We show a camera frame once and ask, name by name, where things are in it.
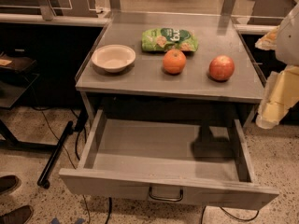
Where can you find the grey cabinet table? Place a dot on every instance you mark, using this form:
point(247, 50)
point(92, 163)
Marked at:
point(216, 36)

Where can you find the brown shoe upper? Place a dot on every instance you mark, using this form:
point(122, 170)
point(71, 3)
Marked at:
point(8, 183)

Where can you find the white bowl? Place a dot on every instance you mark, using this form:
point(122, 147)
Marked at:
point(113, 58)

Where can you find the brown shoe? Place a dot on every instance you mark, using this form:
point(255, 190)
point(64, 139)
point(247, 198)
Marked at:
point(8, 183)
point(18, 216)

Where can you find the green snack bag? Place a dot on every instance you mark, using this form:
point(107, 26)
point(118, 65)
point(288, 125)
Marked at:
point(164, 39)

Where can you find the brown shoe lower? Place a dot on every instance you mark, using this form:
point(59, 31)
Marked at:
point(18, 216)

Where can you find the dark side table left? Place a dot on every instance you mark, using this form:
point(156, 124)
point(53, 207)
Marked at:
point(15, 79)

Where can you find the black metal drawer handle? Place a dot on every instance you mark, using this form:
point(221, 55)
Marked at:
point(166, 195)

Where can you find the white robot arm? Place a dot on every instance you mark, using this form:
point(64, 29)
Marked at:
point(284, 39)

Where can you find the grey top drawer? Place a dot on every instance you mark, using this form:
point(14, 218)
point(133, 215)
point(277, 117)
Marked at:
point(212, 165)

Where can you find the black floor stand bar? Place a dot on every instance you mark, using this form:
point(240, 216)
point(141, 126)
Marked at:
point(43, 180)

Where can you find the padded gripper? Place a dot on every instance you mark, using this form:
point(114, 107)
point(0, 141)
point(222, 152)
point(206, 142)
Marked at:
point(289, 42)

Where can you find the orange fruit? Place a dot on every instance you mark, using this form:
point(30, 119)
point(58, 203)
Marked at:
point(174, 61)

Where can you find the red apple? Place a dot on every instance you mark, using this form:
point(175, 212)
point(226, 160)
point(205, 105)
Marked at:
point(221, 68)

